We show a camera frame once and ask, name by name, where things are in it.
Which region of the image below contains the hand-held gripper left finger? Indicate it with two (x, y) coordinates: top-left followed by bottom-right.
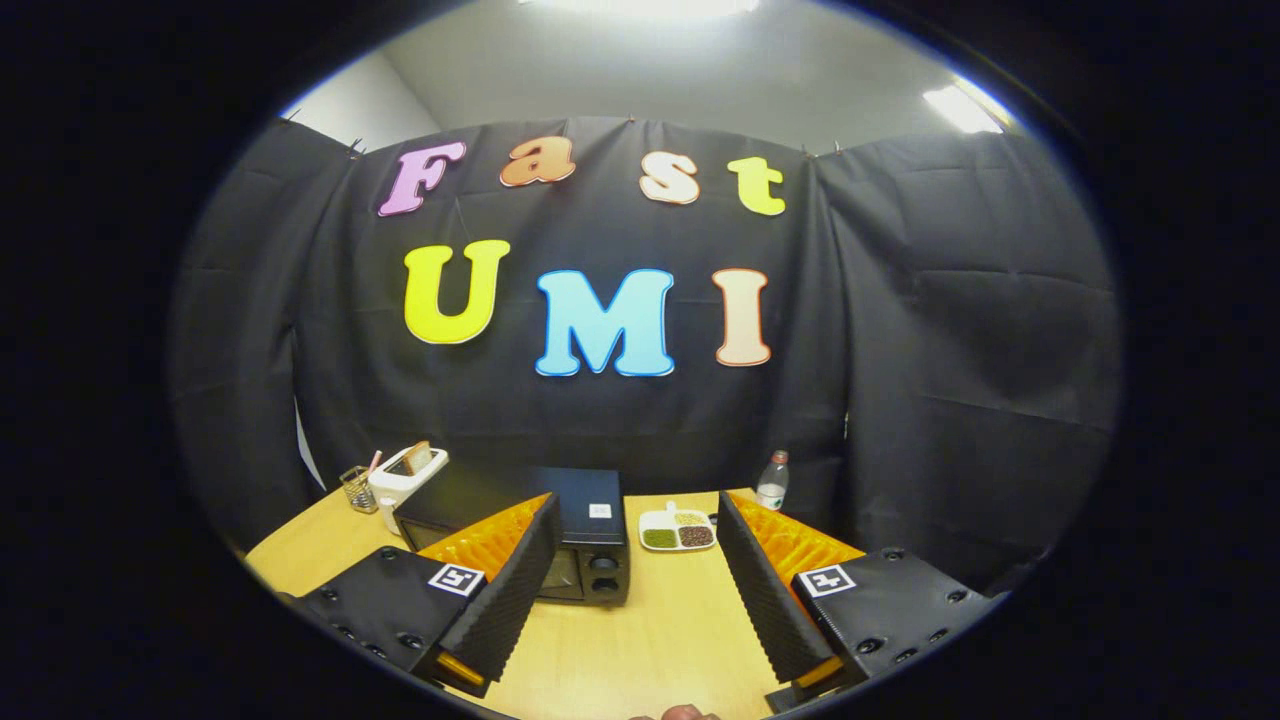
(297, 492), (563, 699)

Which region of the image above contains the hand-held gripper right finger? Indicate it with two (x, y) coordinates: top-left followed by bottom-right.
(716, 490), (1006, 713)

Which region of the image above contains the ceiling light panel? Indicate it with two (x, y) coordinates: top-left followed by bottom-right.
(922, 82), (1006, 135)
(515, 0), (761, 19)

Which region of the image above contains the wire mesh holder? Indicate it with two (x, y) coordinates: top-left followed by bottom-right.
(339, 465), (379, 514)

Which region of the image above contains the black toaster oven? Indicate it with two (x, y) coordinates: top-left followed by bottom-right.
(392, 465), (631, 607)

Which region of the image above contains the red label plastic water bottle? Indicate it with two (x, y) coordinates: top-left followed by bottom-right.
(756, 450), (791, 512)

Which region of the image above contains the white divided bean dish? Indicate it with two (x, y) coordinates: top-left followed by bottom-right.
(638, 501), (717, 552)

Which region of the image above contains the white pop-up toaster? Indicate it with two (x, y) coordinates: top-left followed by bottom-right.
(368, 445), (450, 536)

